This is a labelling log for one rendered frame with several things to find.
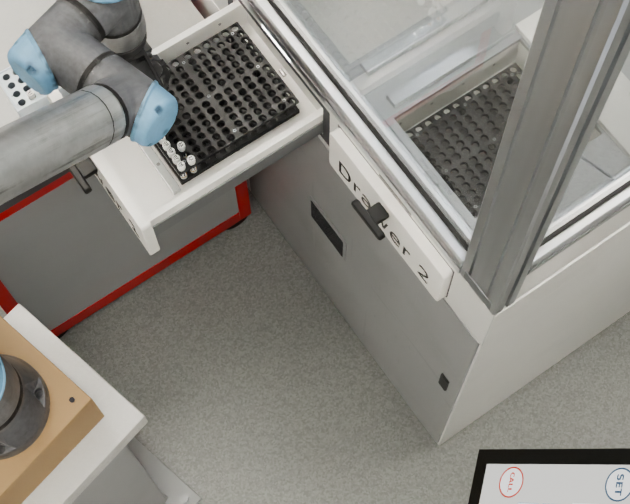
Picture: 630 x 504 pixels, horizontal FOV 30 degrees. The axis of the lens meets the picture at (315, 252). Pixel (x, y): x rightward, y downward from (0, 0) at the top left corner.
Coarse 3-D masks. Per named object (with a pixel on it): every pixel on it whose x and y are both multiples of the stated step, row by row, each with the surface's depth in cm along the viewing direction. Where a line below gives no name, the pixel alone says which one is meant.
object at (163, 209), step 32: (192, 32) 191; (224, 32) 197; (256, 32) 197; (288, 128) 184; (320, 128) 188; (128, 160) 189; (224, 160) 189; (256, 160) 184; (160, 192) 187; (192, 192) 181; (224, 192) 186; (160, 224) 181
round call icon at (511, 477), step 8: (504, 472) 154; (512, 472) 153; (520, 472) 152; (504, 480) 153; (512, 480) 152; (520, 480) 151; (504, 488) 153; (512, 488) 152; (520, 488) 150; (496, 496) 153; (504, 496) 152; (512, 496) 151; (520, 496) 150
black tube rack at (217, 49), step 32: (192, 64) 192; (224, 64) 191; (256, 64) 188; (192, 96) 186; (224, 96) 186; (256, 96) 186; (288, 96) 189; (192, 128) 184; (224, 128) 184; (256, 128) 184
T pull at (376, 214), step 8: (360, 208) 177; (368, 208) 178; (376, 208) 178; (384, 208) 178; (360, 216) 178; (368, 216) 177; (376, 216) 177; (384, 216) 177; (368, 224) 177; (376, 224) 177; (376, 232) 176
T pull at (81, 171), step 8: (88, 160) 181; (72, 168) 180; (80, 168) 180; (88, 168) 180; (96, 168) 180; (80, 176) 180; (88, 176) 180; (80, 184) 179; (88, 184) 179; (88, 192) 179
